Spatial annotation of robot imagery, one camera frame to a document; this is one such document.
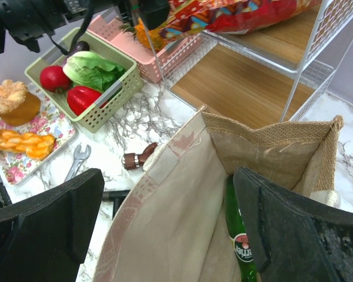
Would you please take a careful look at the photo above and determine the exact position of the green plastic basket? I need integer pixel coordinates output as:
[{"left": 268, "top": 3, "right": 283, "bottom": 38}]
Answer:
[{"left": 25, "top": 31, "right": 143, "bottom": 133}]

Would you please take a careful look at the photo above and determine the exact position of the orange bread toy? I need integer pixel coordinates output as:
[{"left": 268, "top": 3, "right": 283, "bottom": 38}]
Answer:
[{"left": 0, "top": 79, "right": 41, "bottom": 126}]

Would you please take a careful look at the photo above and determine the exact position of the white wire wooden shelf rack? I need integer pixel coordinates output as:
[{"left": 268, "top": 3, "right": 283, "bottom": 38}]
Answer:
[{"left": 155, "top": 1, "right": 353, "bottom": 128}]

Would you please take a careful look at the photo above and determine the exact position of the purple eggplant toy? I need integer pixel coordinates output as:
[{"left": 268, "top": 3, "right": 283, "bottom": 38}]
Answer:
[{"left": 61, "top": 41, "right": 90, "bottom": 66}]

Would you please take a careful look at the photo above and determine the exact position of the red bell pepper toy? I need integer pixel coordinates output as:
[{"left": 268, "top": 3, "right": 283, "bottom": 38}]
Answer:
[{"left": 66, "top": 86, "right": 102, "bottom": 116}]

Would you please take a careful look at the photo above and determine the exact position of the toy pineapple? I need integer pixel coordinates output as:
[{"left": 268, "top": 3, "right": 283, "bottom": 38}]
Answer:
[{"left": 119, "top": 18, "right": 168, "bottom": 52}]

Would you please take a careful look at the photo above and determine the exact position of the brown paper grocery bag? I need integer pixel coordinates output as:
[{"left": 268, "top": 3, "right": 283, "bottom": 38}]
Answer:
[{"left": 94, "top": 106, "right": 344, "bottom": 281}]

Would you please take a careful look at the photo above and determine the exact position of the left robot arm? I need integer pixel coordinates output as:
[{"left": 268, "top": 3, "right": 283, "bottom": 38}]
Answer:
[{"left": 0, "top": 0, "right": 171, "bottom": 55}]

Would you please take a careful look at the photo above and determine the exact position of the silver open-end wrench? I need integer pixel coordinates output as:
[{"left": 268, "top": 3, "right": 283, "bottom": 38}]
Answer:
[{"left": 64, "top": 145, "right": 91, "bottom": 182}]

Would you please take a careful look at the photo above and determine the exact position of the pink plastic basket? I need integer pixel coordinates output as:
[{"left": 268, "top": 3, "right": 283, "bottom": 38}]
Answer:
[{"left": 88, "top": 15, "right": 202, "bottom": 83}]

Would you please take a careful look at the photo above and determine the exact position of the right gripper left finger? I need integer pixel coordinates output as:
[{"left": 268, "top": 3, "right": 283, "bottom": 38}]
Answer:
[{"left": 0, "top": 168, "right": 105, "bottom": 282}]

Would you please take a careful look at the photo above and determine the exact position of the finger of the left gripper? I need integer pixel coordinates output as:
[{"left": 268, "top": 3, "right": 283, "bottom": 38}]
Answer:
[{"left": 139, "top": 0, "right": 169, "bottom": 30}]

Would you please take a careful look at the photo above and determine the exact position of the green snack packet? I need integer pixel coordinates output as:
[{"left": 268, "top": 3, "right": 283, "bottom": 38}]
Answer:
[{"left": 224, "top": 175, "right": 258, "bottom": 281}]

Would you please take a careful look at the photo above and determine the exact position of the red tomato toy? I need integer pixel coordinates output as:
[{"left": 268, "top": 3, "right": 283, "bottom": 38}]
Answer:
[{"left": 39, "top": 65, "right": 72, "bottom": 93}]

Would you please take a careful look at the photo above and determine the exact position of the black T-handle tool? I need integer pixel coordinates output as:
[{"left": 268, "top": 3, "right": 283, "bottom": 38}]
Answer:
[{"left": 102, "top": 190, "right": 130, "bottom": 219}]

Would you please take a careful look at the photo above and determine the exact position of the floral tray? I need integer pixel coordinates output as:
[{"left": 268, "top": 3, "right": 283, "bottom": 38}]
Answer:
[{"left": 0, "top": 85, "right": 76, "bottom": 184}]

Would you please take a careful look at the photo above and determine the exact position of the green lettuce toy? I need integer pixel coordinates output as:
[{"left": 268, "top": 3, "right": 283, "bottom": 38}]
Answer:
[{"left": 62, "top": 51, "right": 126, "bottom": 93}]

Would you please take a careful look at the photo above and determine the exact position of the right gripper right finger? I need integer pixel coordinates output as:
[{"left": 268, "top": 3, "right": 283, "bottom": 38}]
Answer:
[{"left": 234, "top": 167, "right": 353, "bottom": 281}]

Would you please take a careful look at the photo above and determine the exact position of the red snack packet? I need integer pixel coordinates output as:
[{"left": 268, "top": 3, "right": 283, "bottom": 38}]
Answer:
[{"left": 159, "top": 0, "right": 321, "bottom": 41}]

